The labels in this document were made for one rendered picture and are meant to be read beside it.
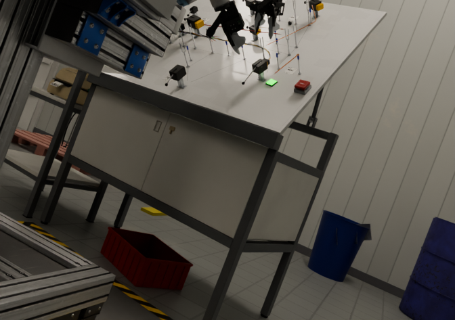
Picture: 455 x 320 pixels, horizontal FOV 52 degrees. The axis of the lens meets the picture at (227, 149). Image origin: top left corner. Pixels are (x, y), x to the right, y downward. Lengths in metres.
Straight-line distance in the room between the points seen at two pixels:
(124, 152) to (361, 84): 3.12
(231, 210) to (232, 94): 0.52
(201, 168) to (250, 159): 0.24
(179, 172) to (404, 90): 3.21
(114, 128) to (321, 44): 1.11
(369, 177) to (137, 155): 2.97
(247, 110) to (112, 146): 0.77
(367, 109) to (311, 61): 2.68
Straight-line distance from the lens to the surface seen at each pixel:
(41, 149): 4.82
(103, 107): 2.50
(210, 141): 2.03
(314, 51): 2.30
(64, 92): 2.75
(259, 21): 2.08
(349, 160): 4.80
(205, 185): 2.01
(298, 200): 2.25
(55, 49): 1.37
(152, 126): 2.25
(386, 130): 4.82
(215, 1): 1.90
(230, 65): 2.29
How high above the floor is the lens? 0.75
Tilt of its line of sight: level
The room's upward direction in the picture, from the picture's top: 21 degrees clockwise
